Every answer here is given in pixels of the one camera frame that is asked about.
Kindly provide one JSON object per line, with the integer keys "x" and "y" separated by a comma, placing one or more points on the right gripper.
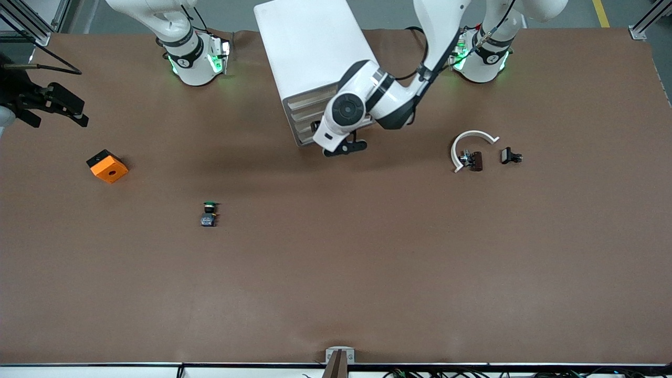
{"x": 14, "y": 93}

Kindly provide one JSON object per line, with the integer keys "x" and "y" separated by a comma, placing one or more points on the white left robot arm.
{"x": 441, "y": 31}

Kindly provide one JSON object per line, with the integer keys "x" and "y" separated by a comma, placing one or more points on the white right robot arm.
{"x": 194, "y": 71}

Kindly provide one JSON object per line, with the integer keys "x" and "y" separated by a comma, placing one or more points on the orange and black button box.
{"x": 110, "y": 170}

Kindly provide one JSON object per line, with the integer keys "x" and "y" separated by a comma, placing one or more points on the brown table cover sheet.
{"x": 336, "y": 273}

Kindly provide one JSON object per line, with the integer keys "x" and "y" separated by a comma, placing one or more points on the dark brown terminal block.
{"x": 476, "y": 161}

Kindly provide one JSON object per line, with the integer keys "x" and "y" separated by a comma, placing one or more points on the aluminium frame profile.
{"x": 43, "y": 39}
{"x": 638, "y": 32}

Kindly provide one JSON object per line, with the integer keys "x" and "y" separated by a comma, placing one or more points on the green push button switch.
{"x": 208, "y": 219}

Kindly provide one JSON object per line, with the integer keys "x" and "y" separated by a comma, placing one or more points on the white table edge rail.
{"x": 105, "y": 371}

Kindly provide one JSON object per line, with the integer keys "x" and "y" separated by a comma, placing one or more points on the black left camera bracket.
{"x": 338, "y": 151}

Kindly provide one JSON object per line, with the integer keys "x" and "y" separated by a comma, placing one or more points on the grey metal bracket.
{"x": 332, "y": 350}

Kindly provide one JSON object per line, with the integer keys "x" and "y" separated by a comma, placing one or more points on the dark camera mount bar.
{"x": 336, "y": 368}

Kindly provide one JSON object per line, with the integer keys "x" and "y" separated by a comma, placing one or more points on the small black switch part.
{"x": 506, "y": 155}

